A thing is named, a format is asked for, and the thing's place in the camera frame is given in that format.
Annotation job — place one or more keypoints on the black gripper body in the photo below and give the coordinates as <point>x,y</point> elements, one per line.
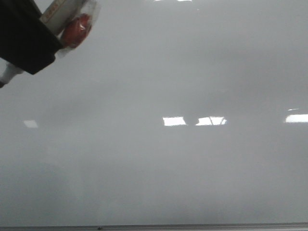
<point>24,40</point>

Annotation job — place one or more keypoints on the black whiteboard marker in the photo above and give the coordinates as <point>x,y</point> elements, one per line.
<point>53,19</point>

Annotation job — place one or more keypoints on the red ball in plastic wrap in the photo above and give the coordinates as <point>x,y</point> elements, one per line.
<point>78,27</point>

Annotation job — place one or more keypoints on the white whiteboard with aluminium frame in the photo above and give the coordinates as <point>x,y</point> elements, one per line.
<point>170,112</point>

